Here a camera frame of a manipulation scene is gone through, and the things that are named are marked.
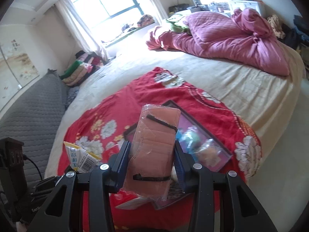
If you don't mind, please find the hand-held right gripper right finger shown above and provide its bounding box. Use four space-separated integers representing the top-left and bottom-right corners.
173 141 278 232

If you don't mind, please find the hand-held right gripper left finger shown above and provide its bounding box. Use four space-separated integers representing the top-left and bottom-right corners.
28 140 132 232

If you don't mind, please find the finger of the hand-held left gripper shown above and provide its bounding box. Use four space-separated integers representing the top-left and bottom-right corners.
30 176 64 197

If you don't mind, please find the pink face mask pack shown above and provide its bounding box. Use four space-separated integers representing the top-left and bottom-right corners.
122 104 181 201

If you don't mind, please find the clear bag with peach item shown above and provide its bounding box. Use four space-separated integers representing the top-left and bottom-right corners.
195 145 224 165

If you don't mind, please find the clear bag with green cloth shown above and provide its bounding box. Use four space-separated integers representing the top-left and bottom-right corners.
179 127 202 150

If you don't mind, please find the white wipes pack yellow corner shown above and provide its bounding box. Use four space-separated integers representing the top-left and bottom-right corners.
63 141 102 174

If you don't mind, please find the red gift box pink interior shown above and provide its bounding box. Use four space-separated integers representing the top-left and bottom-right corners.
123 100 233 211

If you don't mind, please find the grey quilted headboard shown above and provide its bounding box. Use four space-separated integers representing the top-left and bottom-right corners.
0 69 69 186

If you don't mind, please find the red floral blanket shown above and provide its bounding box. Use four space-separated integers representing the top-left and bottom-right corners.
63 66 262 232

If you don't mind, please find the dark patterned pillow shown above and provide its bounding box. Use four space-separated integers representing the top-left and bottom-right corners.
65 86 80 109

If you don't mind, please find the beige bed sheet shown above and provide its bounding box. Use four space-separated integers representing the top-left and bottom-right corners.
45 46 306 186

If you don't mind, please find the stack of folded clothes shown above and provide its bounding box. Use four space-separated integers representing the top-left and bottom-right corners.
59 50 104 87

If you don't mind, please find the pink quilt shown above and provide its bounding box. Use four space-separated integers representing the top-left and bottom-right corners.
145 8 290 76

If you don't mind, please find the white curtain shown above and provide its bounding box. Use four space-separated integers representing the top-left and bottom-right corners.
55 0 108 61
135 0 169 22

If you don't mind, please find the green cloth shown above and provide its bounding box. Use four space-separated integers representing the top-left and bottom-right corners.
165 14 191 33

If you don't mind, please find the dark floral cushion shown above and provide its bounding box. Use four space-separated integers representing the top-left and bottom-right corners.
121 14 155 33

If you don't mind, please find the black device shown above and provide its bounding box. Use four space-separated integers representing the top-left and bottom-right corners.
168 3 190 14

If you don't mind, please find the window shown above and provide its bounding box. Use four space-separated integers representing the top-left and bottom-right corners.
69 0 155 44

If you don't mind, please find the yellow patterned cloth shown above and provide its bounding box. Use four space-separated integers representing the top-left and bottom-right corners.
267 14 286 38

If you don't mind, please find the white dresser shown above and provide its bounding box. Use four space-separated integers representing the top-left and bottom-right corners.
228 0 263 17

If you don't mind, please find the dark blue clothes pile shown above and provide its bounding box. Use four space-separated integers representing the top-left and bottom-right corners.
285 14 309 54

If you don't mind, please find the black cable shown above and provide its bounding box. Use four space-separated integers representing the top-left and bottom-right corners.
23 155 46 182

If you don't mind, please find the wall poster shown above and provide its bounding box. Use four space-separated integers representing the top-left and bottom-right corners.
0 39 40 113

